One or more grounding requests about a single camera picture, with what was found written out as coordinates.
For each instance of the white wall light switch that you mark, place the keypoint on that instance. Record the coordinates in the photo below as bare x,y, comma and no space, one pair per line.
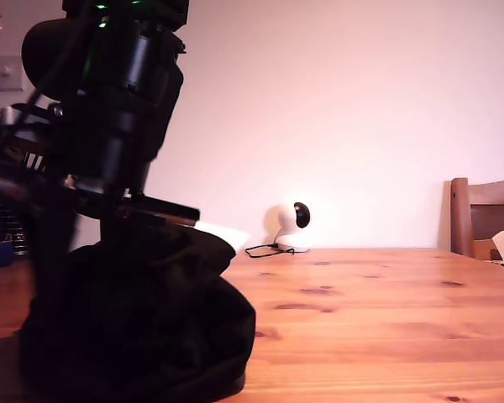
4,82

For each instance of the white dome security camera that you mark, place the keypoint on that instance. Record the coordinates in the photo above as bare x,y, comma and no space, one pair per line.
286,222

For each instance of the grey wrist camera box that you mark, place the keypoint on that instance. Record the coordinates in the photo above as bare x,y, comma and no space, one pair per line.
10,115

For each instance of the black shorts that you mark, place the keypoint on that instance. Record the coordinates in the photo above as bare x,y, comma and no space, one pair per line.
151,336

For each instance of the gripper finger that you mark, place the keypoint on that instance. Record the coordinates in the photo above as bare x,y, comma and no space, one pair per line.
50,235
126,235

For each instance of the brown wooden chair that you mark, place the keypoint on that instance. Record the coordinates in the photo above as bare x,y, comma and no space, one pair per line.
460,218

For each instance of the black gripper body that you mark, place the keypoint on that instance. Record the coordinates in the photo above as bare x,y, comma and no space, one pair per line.
101,168

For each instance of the small cardboard box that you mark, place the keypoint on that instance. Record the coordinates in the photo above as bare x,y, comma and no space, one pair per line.
482,249

